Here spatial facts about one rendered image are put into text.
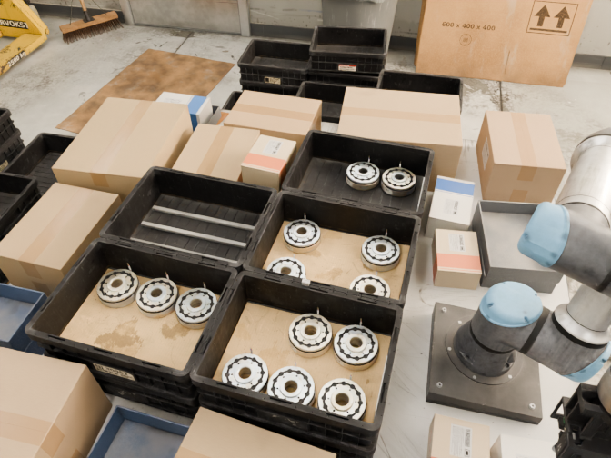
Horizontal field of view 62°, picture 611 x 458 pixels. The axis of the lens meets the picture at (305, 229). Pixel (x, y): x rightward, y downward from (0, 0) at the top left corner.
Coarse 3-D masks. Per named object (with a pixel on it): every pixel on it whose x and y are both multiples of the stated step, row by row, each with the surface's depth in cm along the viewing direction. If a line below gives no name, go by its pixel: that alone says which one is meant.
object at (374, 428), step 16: (240, 272) 124; (304, 288) 120; (320, 288) 120; (224, 304) 117; (368, 304) 117; (384, 304) 116; (400, 320) 114; (208, 336) 111; (192, 368) 106; (208, 384) 104; (224, 384) 104; (384, 384) 105; (256, 400) 102; (272, 400) 101; (288, 400) 101; (384, 400) 101; (304, 416) 101; (320, 416) 99; (336, 416) 99; (368, 432) 97
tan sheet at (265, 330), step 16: (256, 304) 129; (240, 320) 126; (256, 320) 126; (272, 320) 126; (288, 320) 126; (240, 336) 123; (256, 336) 123; (272, 336) 123; (384, 336) 122; (240, 352) 120; (256, 352) 120; (272, 352) 120; (288, 352) 120; (384, 352) 119; (272, 368) 117; (304, 368) 117; (320, 368) 117; (336, 368) 117; (368, 368) 117; (320, 384) 114; (368, 384) 114; (368, 400) 111; (368, 416) 109
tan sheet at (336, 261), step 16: (336, 240) 144; (352, 240) 144; (272, 256) 140; (288, 256) 140; (304, 256) 140; (320, 256) 140; (336, 256) 140; (352, 256) 140; (400, 256) 139; (320, 272) 136; (336, 272) 136; (352, 272) 136; (368, 272) 136; (384, 272) 136; (400, 272) 136; (400, 288) 132
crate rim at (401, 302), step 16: (288, 192) 143; (272, 208) 139; (368, 208) 138; (416, 224) 134; (256, 240) 131; (416, 240) 130; (256, 272) 124; (272, 272) 123; (336, 288) 120; (400, 304) 117
